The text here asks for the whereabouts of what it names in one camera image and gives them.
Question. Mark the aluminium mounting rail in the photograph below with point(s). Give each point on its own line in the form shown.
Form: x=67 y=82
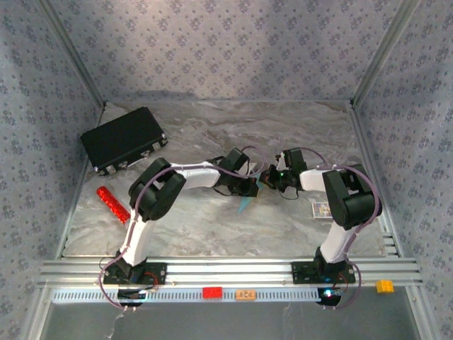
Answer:
x=226 y=272

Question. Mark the black hard case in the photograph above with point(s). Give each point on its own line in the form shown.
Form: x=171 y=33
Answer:
x=120 y=138

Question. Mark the aluminium side rail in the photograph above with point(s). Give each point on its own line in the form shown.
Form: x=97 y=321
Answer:
x=369 y=159
x=64 y=241

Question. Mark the light blue paper sheet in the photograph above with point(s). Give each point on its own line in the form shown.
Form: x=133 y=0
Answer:
x=245 y=204

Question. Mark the red glitter cylinder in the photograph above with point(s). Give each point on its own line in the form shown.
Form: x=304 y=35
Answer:
x=113 y=205

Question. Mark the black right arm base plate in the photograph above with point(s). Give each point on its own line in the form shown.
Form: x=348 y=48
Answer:
x=301 y=272

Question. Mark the yellow toy brick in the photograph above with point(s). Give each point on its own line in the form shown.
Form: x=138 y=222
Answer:
x=384 y=286

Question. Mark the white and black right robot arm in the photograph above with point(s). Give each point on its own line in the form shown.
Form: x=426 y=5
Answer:
x=338 y=241

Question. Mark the orange toy brick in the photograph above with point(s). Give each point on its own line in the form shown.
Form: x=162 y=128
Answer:
x=245 y=295

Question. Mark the aluminium frame post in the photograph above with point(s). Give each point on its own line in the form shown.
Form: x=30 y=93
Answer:
x=75 y=53
x=382 y=53

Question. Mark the small picture card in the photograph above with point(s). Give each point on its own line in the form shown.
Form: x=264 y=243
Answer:
x=321 y=209

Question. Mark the red toy brick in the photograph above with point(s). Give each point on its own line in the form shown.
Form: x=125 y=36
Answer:
x=212 y=293

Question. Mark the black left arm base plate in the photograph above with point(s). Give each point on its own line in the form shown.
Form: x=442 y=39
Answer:
x=159 y=272

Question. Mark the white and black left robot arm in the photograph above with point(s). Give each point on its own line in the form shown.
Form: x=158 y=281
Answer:
x=136 y=241

